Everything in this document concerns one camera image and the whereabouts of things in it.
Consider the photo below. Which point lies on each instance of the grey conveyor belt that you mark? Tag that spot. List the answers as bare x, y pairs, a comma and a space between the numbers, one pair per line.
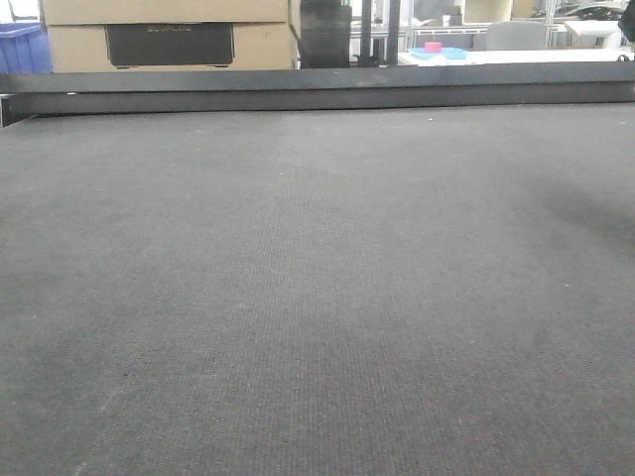
400, 292

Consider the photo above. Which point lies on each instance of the grey chair back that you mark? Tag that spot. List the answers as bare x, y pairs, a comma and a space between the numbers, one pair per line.
515, 36

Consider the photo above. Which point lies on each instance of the large cardboard box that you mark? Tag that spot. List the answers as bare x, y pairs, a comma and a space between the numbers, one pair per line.
100, 36

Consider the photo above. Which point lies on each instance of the light blue tray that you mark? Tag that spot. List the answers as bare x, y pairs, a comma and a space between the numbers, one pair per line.
445, 53

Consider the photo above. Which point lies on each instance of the blue storage crate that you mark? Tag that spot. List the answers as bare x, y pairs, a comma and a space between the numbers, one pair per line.
25, 48

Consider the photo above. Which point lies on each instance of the pink cube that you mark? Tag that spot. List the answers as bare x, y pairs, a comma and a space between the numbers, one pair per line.
433, 47

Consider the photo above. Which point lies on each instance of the dark conveyor side rail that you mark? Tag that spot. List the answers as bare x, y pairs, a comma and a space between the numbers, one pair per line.
408, 86

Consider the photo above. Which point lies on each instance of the white table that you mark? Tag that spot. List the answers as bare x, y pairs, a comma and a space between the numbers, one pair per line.
533, 56

